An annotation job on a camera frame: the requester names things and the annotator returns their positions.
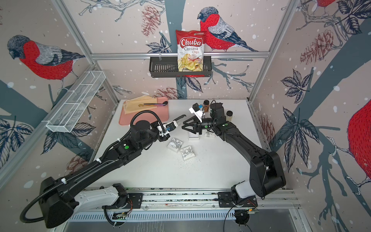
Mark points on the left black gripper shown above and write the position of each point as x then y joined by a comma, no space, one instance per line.
164,138

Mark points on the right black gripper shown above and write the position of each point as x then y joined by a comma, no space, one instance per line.
196,125

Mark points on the white jewelry box lid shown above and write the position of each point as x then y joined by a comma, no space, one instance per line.
209,134

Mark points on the white jewelry box base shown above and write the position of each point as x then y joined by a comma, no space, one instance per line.
193,137

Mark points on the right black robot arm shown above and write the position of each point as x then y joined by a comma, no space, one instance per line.
266,170

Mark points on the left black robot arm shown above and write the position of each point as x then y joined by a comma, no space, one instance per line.
60,199

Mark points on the white gift box left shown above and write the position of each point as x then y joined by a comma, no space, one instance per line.
175,145

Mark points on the iridescent black spoon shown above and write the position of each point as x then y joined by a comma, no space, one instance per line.
153,104

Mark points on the orange spice jar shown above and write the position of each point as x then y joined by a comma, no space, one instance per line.
206,106

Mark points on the pale spice jar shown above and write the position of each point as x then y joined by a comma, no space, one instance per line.
229,115

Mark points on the beige cloth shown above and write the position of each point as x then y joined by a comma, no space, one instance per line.
138,104

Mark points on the Chuba cassava chips bag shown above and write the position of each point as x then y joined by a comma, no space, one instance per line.
190,52

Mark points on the white mesh shelf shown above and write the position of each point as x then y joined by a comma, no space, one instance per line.
77,101

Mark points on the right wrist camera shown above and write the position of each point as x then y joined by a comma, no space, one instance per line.
197,110

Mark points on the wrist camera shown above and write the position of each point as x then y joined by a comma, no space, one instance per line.
169,126
197,110

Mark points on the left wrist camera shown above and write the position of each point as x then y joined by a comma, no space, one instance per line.
169,126

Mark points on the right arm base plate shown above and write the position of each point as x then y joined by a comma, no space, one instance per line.
227,199

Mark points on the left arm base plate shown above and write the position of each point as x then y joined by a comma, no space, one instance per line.
129,201

